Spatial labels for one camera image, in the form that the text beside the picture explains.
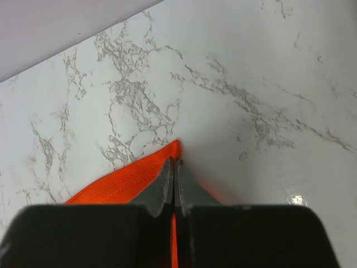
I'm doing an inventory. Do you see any orange t shirt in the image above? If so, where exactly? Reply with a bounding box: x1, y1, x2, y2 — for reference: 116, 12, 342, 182
68, 140, 220, 267

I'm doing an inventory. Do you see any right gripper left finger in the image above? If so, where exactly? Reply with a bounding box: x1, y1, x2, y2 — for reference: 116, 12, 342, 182
1, 158, 173, 267

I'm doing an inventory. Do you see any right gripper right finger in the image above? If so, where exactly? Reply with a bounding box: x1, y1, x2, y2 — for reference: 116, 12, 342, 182
174, 159, 339, 267

